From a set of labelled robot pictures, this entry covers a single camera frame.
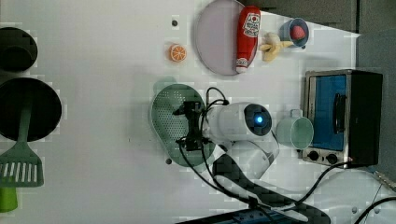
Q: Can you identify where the black pot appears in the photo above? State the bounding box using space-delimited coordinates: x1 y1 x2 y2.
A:
0 27 38 72

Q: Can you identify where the orange slice toy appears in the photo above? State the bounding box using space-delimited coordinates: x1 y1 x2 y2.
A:
169 44 187 63

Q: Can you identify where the green slotted spatula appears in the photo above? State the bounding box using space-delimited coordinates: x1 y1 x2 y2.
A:
0 108 44 188

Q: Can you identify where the pink strawberry toy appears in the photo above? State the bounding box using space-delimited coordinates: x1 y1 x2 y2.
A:
290 25 305 40

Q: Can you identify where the peeled banana toy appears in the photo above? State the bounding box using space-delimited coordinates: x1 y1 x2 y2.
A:
260 33 293 63

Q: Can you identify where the red ketchup bottle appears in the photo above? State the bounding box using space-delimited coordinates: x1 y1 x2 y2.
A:
235 6 261 73

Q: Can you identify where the round grey plate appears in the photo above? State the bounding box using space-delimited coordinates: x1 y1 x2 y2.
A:
194 0 258 76

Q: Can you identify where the black silver toaster oven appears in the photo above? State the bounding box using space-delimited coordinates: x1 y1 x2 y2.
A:
303 69 383 168

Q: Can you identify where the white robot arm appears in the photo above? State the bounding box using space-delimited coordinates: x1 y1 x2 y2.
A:
173 100 331 224

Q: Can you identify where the green oval plastic strainer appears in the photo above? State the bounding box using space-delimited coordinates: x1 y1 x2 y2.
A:
148 77 215 172

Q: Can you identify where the green plastic mug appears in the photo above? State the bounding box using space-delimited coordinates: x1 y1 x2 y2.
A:
276 109 314 149

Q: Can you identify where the lime green cup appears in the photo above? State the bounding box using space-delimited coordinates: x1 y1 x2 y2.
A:
0 188 18 213

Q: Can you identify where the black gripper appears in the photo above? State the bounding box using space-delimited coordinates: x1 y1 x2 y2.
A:
173 101 208 151

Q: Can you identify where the black frying pan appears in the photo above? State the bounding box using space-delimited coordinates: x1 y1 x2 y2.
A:
0 77 62 142

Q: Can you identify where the small blue bowl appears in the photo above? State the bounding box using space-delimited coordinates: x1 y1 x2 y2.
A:
279 18 310 49

